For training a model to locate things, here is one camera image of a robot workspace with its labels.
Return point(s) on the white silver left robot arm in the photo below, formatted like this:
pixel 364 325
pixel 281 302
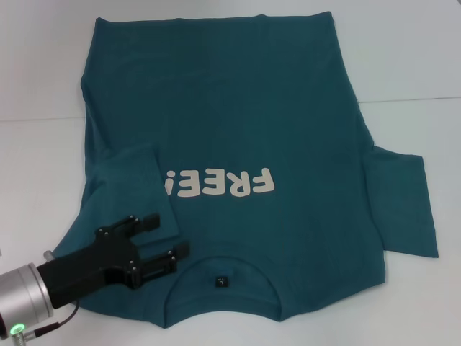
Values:
pixel 21 292

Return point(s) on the teal t-shirt with FREE print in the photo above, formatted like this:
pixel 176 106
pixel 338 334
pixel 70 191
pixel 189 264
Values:
pixel 252 108

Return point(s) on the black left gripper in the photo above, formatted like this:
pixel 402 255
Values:
pixel 93 266

